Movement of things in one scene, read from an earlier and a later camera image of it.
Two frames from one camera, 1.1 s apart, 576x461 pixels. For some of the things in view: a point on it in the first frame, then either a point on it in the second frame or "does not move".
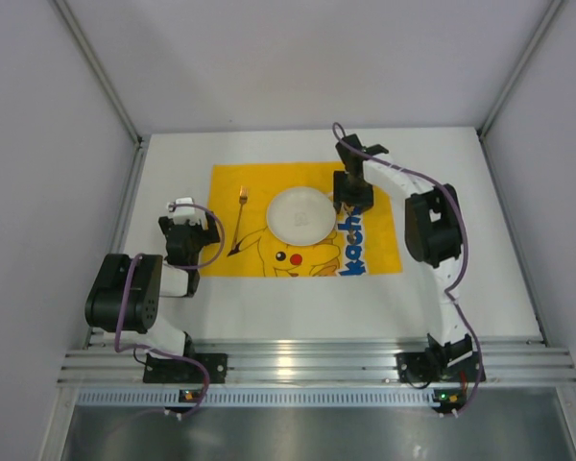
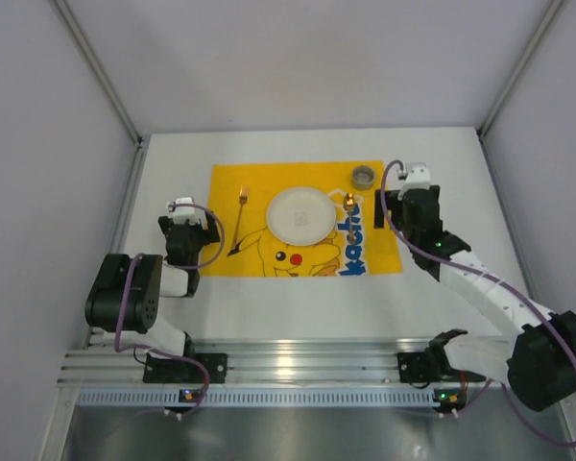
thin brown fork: (243, 198) does not move
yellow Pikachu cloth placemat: (361, 242) does not move
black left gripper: (192, 230) does not move
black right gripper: (352, 193) to (408, 201)
